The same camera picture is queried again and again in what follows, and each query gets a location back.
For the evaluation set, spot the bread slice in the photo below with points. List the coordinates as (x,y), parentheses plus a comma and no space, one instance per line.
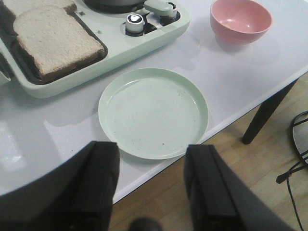
(17,7)
(56,41)

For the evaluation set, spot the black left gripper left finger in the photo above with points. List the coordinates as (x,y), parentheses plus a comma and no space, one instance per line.
(75,196)

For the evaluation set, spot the black table leg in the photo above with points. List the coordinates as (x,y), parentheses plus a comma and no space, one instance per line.
(265,111)

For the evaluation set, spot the mint green round plate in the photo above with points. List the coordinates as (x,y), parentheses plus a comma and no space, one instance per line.
(153,113)

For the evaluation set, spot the right silver control knob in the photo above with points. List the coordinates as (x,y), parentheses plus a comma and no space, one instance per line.
(169,11)

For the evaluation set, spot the silver control knob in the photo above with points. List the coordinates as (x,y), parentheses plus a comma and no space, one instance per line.
(134,24)
(169,11)

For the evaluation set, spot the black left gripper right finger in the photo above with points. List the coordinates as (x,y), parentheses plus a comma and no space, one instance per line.
(219,200)

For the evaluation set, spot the mint green breakfast maker base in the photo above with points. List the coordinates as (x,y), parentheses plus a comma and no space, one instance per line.
(107,25)

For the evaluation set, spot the black round frying pan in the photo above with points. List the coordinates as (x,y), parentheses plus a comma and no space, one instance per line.
(114,3)

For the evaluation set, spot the left silver control knob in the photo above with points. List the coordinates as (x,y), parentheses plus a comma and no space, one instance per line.
(134,24)

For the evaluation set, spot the pink bowl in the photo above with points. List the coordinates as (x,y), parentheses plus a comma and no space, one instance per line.
(239,22)

